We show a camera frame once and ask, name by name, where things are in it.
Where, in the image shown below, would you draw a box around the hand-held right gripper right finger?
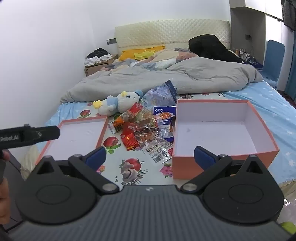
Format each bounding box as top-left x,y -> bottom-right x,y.
180,146 -> 267,195

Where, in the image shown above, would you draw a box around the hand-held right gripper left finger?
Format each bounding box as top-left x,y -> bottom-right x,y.
34,146 -> 120,195

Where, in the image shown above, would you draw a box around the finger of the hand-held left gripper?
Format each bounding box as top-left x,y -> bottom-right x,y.
35,126 -> 61,142

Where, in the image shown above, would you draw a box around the shallow orange box lid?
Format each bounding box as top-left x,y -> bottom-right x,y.
35,115 -> 109,165

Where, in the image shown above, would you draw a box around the clear white label snack packet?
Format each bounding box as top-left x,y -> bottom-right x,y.
142,137 -> 174,165

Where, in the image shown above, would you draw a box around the pile of mixed snack packets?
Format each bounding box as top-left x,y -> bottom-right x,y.
107,102 -> 176,165

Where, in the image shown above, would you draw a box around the blue snack packet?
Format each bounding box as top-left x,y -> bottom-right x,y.
153,106 -> 176,143

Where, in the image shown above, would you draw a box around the person's left hand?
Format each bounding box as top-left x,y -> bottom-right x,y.
0,150 -> 11,225

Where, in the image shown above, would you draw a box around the white blue plush toy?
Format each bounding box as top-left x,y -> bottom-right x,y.
93,90 -> 142,116

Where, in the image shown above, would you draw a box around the large blue clear snack bag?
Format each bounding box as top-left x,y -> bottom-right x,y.
141,79 -> 177,109

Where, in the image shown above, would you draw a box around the brown cardboard box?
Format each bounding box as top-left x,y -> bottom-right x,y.
84,54 -> 119,77

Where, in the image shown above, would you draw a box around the blue star bed sheet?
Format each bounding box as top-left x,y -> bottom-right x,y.
217,80 -> 296,183

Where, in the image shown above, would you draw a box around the grey duvet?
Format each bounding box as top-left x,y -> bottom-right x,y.
60,57 -> 264,103

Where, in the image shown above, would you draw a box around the patchwork blanket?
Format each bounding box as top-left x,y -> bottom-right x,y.
109,48 -> 200,70

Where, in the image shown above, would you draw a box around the green object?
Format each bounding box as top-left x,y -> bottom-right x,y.
279,221 -> 296,235

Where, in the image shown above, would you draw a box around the yellow pillow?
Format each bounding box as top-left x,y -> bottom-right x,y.
119,46 -> 166,61

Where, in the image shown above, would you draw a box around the black clothing pile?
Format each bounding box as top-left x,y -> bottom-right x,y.
188,34 -> 243,63

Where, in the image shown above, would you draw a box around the group of small bottles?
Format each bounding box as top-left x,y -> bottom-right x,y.
231,47 -> 251,61

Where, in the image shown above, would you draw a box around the blue chair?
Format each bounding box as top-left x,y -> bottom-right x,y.
262,40 -> 285,90

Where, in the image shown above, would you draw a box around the blue curtain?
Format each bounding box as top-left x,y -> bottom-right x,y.
284,30 -> 296,100

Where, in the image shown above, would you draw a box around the cream padded headboard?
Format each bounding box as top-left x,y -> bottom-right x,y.
115,20 -> 232,56

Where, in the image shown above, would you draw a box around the dark hanging clothes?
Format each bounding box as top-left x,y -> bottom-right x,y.
282,0 -> 296,32

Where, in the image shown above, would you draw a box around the white wall cabinet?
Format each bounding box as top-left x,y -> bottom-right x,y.
230,0 -> 284,20

